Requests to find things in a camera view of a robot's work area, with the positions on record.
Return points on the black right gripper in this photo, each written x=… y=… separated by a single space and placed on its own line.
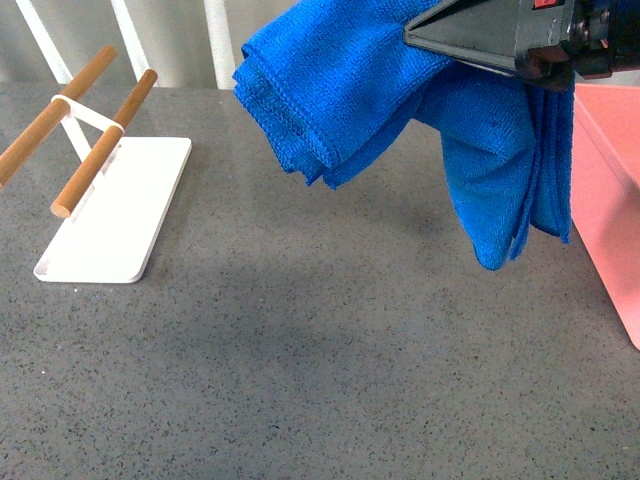
x=544 y=43

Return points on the blue microfiber cloth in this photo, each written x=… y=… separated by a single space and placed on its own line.
x=332 y=85

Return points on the pink plastic bin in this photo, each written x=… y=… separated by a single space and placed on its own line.
x=605 y=191

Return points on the white rack with wooden bars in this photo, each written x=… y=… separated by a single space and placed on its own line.
x=114 y=205

